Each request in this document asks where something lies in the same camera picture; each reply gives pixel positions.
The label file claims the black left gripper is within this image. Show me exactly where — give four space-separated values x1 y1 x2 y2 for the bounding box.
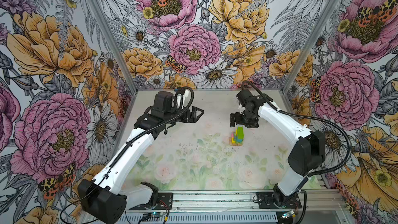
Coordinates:
164 106 204 123

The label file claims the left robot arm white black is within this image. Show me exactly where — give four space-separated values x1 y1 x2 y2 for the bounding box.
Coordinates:
78 87 204 224

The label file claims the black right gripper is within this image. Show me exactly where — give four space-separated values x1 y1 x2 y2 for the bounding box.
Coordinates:
231 108 259 129

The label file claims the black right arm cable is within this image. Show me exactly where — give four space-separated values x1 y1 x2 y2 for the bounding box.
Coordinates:
240 80 352 224

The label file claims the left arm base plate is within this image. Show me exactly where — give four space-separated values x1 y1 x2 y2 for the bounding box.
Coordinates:
130 192 174 211

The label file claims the aluminium corner post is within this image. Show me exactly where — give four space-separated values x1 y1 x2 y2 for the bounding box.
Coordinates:
281 0 341 94
87 0 138 96

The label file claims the green owl number toy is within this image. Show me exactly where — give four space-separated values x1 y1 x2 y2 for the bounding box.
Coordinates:
230 137 243 146

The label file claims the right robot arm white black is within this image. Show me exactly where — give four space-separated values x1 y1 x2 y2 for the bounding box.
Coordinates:
230 89 325 207

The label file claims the green wood block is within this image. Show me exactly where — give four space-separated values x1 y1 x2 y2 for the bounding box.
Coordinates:
235 127 244 139

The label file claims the left aluminium corner post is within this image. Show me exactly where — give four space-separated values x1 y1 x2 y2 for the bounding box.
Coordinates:
87 0 138 96

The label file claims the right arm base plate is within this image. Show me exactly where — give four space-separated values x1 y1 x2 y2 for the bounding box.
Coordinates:
252 191 302 209

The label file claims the right aluminium corner post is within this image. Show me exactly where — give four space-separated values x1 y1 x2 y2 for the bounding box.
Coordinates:
281 0 341 94

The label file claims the aluminium front rail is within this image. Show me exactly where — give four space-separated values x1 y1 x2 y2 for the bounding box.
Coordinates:
115 189 355 224

